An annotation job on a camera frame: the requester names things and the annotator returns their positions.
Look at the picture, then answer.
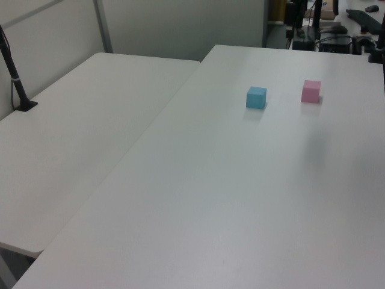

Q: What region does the blue cube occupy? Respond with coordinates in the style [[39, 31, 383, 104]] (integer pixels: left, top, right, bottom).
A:
[[245, 85, 268, 110]]

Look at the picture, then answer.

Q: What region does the black keyboard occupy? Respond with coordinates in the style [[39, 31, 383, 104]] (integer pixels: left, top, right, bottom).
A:
[[345, 8, 383, 34]]

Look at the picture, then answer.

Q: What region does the pink cube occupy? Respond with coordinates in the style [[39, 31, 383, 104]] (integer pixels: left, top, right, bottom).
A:
[[300, 79, 322, 104]]

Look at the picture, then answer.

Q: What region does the grey partition post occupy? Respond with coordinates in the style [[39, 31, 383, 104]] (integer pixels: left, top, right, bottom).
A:
[[93, 0, 114, 54]]

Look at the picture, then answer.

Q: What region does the black table clamp with pole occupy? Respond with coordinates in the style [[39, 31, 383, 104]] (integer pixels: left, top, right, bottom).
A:
[[367, 16, 385, 64]]

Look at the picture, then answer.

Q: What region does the black electronics box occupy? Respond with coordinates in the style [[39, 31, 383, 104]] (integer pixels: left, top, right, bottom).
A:
[[319, 36, 353, 55]]

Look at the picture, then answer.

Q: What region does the black camera pole with base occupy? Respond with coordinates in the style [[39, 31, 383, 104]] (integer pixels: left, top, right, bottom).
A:
[[0, 24, 39, 113]]

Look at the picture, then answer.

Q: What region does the black monitor stand pole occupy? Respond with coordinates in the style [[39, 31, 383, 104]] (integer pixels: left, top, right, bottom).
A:
[[306, 0, 324, 42]]

